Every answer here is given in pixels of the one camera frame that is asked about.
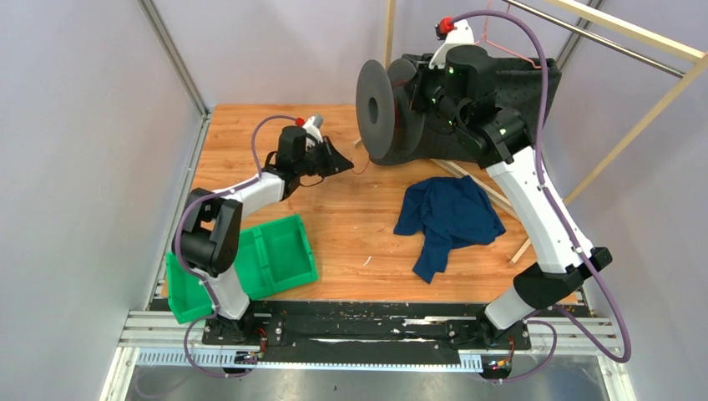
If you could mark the pink wire hanger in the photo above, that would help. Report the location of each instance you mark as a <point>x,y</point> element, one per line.
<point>536,63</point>

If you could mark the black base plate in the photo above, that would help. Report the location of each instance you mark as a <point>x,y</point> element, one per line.
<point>366,333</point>

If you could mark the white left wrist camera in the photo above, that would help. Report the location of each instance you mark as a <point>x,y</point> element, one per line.
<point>312,126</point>

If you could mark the metal rack rod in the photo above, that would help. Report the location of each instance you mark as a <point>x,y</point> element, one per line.
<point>577,30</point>

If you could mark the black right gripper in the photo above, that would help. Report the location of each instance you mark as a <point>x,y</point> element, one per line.
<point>423,73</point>

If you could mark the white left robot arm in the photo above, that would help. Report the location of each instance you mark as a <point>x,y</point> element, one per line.
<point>207,237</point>

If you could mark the green plastic divided bin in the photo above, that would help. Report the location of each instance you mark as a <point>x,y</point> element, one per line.
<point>272,257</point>

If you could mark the wooden clothes rack frame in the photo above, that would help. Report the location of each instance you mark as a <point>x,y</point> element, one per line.
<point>627,143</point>

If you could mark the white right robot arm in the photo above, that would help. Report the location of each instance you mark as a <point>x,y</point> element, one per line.
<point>461,86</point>

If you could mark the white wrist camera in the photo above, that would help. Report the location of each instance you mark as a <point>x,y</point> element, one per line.
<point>312,126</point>
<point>454,34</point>

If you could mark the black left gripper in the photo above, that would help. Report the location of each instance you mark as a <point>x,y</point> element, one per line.
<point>334,162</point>

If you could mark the dark grey cable spool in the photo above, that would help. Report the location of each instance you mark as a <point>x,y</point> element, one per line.
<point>389,131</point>

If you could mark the navy blue shirt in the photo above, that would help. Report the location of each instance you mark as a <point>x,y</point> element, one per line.
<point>451,213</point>

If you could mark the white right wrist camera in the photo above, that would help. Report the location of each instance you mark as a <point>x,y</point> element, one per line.
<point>454,34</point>

